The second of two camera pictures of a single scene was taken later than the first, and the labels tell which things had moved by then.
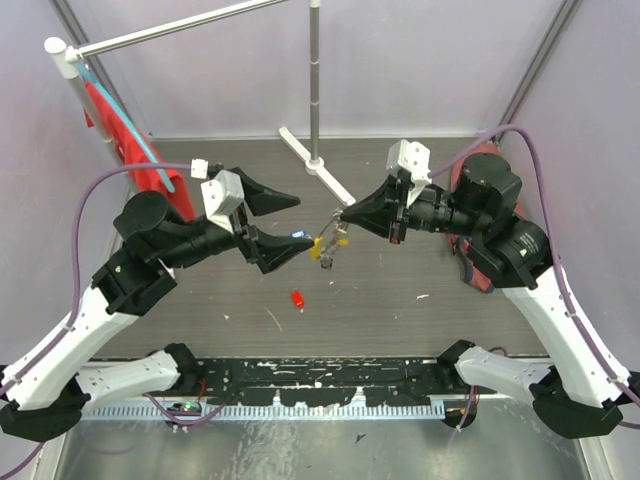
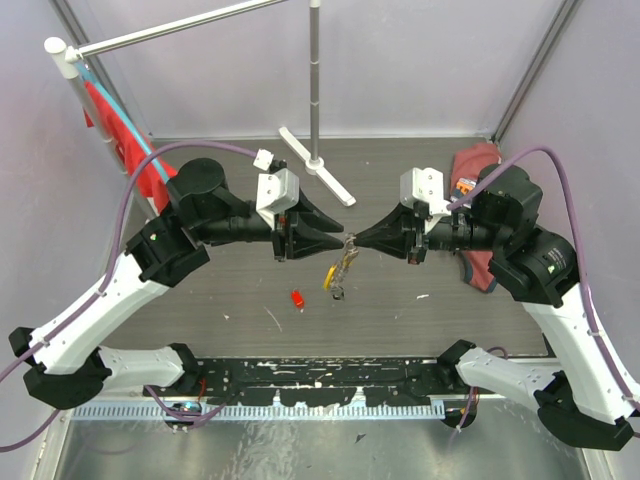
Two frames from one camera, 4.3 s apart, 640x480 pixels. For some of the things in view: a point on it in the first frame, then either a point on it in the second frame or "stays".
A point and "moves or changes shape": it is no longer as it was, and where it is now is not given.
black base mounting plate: (257, 380) stays
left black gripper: (261, 249) to (296, 242)
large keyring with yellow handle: (315, 248) moves or changes shape
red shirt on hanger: (149, 175) stays
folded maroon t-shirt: (474, 278) stays
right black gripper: (376, 210) to (401, 233)
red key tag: (298, 299) stays
